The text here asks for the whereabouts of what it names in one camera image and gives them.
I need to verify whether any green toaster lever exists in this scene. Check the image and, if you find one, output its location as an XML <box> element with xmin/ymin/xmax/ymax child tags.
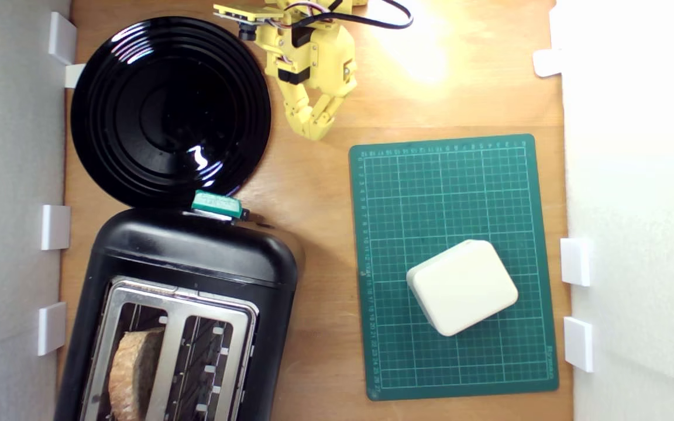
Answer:
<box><xmin>192</xmin><ymin>190</ymin><xmax>251</xmax><ymax>222</ymax></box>

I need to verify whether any black two-slot toaster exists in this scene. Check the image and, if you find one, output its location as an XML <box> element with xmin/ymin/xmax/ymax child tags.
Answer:
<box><xmin>53</xmin><ymin>208</ymin><xmax>300</xmax><ymax>421</ymax></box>

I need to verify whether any black round plate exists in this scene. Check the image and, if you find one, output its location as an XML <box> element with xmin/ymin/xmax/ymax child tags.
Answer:
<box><xmin>71</xmin><ymin>16</ymin><xmax>272</xmax><ymax>209</ymax></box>

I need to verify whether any green cutting mat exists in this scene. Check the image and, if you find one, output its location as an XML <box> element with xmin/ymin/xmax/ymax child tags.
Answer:
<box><xmin>349</xmin><ymin>134</ymin><xmax>560</xmax><ymax>402</ymax></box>

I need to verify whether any white block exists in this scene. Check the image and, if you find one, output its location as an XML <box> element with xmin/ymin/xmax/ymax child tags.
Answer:
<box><xmin>406</xmin><ymin>239</ymin><xmax>519</xmax><ymax>337</ymax></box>

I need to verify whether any brown bread slice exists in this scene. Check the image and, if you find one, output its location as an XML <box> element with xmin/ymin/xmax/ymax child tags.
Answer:
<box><xmin>108</xmin><ymin>327</ymin><xmax>166</xmax><ymax>421</ymax></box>

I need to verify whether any black cable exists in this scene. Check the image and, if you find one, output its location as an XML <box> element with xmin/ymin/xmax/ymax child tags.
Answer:
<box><xmin>290</xmin><ymin>0</ymin><xmax>414</xmax><ymax>30</ymax></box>

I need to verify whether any gripper camera on yellow mount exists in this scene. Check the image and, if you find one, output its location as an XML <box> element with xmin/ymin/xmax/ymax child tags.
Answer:
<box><xmin>214</xmin><ymin>2</ymin><xmax>284</xmax><ymax>42</ymax></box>

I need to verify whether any white wall clip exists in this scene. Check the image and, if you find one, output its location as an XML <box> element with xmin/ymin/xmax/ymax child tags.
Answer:
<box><xmin>41</xmin><ymin>205</ymin><xmax>71</xmax><ymax>251</ymax></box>
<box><xmin>48</xmin><ymin>12</ymin><xmax>78</xmax><ymax>65</ymax></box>
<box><xmin>563</xmin><ymin>316</ymin><xmax>595</xmax><ymax>374</ymax></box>
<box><xmin>560</xmin><ymin>237</ymin><xmax>591</xmax><ymax>287</ymax></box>
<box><xmin>533</xmin><ymin>49</ymin><xmax>564</xmax><ymax>78</ymax></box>
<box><xmin>37</xmin><ymin>302</ymin><xmax>67</xmax><ymax>357</ymax></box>
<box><xmin>65</xmin><ymin>63</ymin><xmax>87</xmax><ymax>89</ymax></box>

